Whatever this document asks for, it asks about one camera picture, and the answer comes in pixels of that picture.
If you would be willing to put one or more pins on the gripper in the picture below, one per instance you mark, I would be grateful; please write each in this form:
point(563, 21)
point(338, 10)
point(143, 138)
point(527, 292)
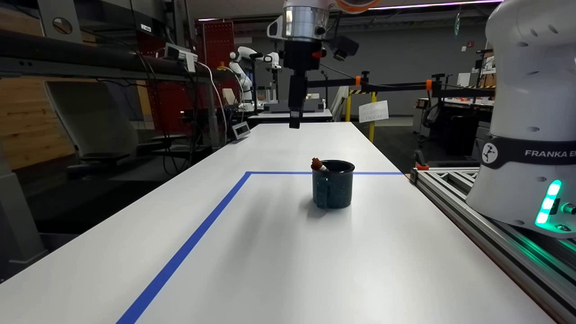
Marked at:
point(301, 56)

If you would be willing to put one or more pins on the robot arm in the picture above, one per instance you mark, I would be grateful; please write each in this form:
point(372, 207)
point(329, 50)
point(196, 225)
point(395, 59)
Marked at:
point(531, 90)

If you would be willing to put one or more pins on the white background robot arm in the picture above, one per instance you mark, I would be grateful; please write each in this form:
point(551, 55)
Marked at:
point(245, 67)

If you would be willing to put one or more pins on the red marker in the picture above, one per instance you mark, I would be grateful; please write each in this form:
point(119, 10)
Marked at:
point(318, 164)

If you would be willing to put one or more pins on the dark speckled enamel mug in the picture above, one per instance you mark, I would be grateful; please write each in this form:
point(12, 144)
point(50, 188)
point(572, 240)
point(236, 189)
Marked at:
point(333, 191)

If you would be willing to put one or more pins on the grey background table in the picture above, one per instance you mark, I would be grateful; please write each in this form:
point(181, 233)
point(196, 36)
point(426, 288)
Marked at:
point(292, 116)

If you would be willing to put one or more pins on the red pegboard panel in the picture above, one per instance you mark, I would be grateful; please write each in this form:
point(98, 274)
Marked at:
point(216, 45)

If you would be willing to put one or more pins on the white paper sign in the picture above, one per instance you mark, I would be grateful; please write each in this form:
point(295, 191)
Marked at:
point(373, 111)

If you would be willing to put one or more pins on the small grey display box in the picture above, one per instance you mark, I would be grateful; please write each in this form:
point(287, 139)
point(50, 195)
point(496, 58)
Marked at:
point(241, 130)

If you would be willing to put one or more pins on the black boom with orange clamps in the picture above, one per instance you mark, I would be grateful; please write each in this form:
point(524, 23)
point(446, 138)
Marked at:
point(396, 85)

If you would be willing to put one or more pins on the white power box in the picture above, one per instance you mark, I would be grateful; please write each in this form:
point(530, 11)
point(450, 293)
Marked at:
point(181, 53)

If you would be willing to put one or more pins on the red and black clamp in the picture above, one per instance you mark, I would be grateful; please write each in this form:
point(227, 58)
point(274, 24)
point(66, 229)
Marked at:
point(420, 162)

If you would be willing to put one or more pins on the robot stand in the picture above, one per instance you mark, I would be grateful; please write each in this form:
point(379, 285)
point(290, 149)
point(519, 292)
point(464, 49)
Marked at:
point(454, 189)

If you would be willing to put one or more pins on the blue tape line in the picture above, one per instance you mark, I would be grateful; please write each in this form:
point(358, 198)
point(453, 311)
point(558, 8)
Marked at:
point(189, 245)

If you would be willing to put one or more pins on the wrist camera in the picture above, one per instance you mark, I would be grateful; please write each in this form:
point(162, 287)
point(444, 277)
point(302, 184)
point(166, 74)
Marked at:
point(344, 46)

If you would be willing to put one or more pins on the yellow post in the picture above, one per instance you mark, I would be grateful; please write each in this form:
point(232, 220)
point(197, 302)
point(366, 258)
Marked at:
point(372, 117)
point(348, 108)

